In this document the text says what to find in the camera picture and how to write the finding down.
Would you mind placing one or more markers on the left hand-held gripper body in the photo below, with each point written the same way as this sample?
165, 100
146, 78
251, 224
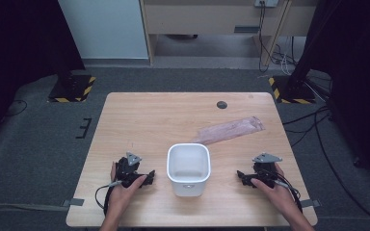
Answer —
131, 170

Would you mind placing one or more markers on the black curtain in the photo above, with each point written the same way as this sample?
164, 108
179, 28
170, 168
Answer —
359, 64
13, 41

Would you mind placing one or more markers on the dark round table grommet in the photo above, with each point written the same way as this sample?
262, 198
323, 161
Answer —
222, 105

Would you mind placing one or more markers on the person's left hand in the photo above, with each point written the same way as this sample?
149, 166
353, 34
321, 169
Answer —
123, 197

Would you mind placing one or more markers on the white plastic bin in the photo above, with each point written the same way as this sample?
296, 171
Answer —
189, 163

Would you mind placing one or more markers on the black stand with striped base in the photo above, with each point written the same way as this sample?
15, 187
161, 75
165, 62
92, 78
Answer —
297, 93
72, 89

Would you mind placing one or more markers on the white cabinet panel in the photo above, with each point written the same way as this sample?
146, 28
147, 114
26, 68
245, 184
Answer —
102, 29

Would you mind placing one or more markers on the person's right hand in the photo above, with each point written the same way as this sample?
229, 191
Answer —
279, 195

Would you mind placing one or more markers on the translucent pink plastic bag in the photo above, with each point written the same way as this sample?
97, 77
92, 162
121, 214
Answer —
228, 130

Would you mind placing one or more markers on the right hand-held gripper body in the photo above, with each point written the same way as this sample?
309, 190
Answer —
265, 170

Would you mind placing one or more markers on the grey power strip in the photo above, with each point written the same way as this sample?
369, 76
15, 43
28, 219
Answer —
266, 3

